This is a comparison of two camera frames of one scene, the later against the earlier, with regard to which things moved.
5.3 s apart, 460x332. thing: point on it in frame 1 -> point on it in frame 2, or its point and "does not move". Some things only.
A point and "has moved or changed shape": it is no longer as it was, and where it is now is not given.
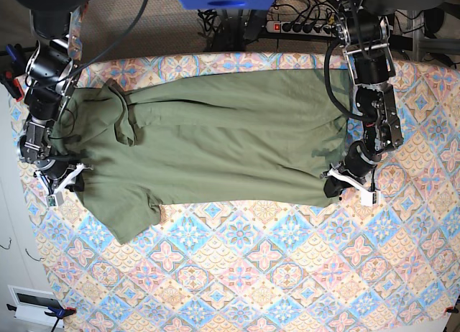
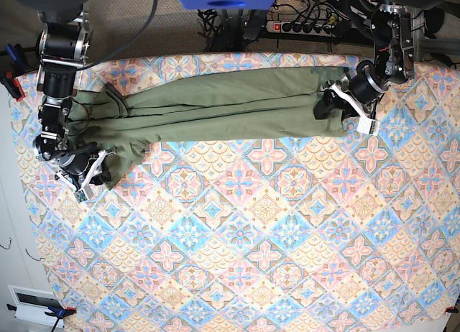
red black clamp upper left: [12, 84] does not move
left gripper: [55, 174] -> [83, 163]
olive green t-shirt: [264, 137] has moved or changed shape
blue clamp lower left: [56, 312] does not move
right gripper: [359, 162] -> [363, 90]
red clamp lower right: [450, 309] does not move
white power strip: [302, 28] does not move
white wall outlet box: [31, 304] does not move
